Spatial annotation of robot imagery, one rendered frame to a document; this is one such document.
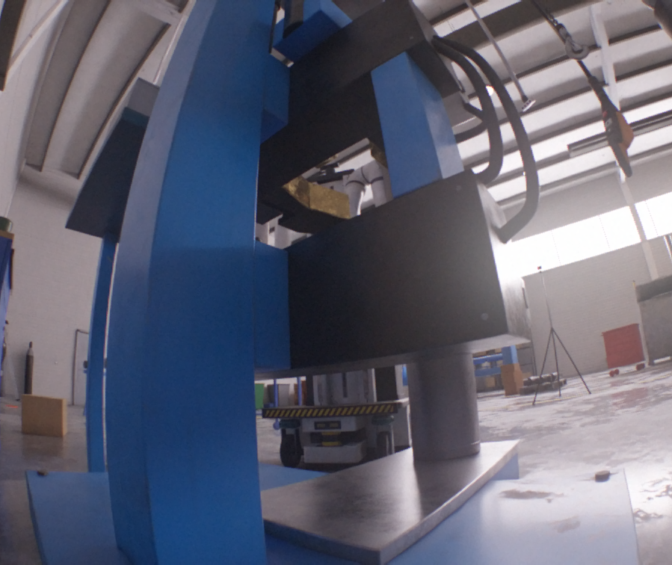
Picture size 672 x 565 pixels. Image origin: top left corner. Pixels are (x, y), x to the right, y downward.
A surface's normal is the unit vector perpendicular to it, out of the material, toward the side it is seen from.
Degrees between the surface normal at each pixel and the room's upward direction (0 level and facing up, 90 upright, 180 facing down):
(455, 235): 90
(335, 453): 90
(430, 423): 90
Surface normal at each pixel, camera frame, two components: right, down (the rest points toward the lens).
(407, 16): -0.65, -0.20
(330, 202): 0.57, -0.29
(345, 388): -0.29, -0.29
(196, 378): 0.76, -0.25
